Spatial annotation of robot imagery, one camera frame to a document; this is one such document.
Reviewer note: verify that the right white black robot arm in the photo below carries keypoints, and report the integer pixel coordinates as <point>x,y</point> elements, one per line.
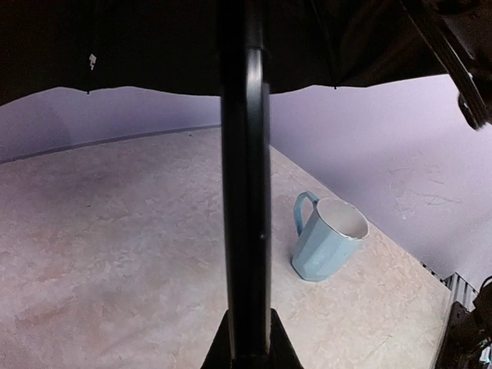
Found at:
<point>466,338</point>

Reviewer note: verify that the lavender folding umbrella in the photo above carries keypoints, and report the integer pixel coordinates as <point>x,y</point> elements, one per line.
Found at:
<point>243,51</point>

